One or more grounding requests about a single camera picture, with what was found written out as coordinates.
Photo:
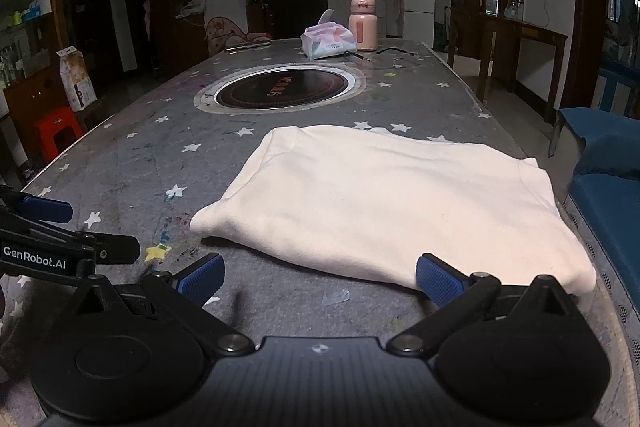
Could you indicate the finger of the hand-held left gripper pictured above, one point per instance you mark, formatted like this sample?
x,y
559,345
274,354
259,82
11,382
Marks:
x,y
117,251
45,209

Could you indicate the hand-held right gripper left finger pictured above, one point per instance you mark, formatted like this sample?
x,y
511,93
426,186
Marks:
x,y
202,279

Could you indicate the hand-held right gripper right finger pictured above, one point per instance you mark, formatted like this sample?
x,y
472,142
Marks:
x,y
440,284

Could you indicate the white sweater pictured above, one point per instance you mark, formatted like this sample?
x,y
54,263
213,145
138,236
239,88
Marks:
x,y
390,207

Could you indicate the red plastic stool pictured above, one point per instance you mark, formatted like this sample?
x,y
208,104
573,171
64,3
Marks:
x,y
57,127

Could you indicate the grey star-print tablecloth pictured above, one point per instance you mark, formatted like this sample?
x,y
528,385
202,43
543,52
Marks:
x,y
150,157

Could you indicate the printed paper bag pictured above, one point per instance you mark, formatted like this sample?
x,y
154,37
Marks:
x,y
77,79

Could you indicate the wooden shelf with goods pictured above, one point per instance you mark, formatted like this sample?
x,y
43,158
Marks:
x,y
25,32

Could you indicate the blue sofa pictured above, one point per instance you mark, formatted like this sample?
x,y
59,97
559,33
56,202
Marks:
x,y
610,217

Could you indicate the round black induction cooktop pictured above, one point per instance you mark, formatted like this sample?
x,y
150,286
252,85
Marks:
x,y
282,89

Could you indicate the blue cushion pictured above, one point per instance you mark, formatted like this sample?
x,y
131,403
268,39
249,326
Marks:
x,y
600,137

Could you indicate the metal rod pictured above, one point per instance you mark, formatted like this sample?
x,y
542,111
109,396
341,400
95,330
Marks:
x,y
247,47

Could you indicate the pink tissue pack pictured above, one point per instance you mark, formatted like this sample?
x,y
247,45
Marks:
x,y
327,42

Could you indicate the dark wooden side table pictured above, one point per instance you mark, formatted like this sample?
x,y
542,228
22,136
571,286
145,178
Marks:
x,y
530,32

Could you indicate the pink thermos bottle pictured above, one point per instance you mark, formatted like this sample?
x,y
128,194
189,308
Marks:
x,y
363,27

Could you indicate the small blue table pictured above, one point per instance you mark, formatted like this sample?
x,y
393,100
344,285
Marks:
x,y
620,82

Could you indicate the white refrigerator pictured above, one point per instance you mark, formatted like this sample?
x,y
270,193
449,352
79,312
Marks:
x,y
417,2

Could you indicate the glass jar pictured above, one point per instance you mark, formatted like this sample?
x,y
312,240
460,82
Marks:
x,y
512,8

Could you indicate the dark wooden door frame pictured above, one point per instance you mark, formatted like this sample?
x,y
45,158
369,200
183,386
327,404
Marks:
x,y
587,7

